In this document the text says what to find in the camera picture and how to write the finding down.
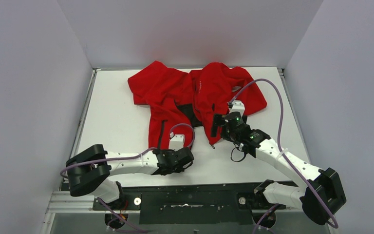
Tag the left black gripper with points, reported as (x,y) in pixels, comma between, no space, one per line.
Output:
(184,156)

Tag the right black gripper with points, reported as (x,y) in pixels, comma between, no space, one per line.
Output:
(219,120)

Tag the red zip-up jacket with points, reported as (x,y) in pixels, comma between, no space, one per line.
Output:
(180,101)

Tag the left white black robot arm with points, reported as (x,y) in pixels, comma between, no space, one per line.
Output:
(88,172)

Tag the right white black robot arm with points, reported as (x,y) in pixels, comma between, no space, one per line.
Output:
(317,192)

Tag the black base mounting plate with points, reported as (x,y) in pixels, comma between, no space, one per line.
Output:
(192,204)

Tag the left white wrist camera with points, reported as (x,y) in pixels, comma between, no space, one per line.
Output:
(176,141)

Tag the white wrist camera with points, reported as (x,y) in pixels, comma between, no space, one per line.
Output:
(236,106)
(176,141)

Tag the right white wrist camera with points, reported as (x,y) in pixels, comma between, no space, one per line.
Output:
(236,106)

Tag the aluminium table frame rail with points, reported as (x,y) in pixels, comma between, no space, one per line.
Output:
(84,112)

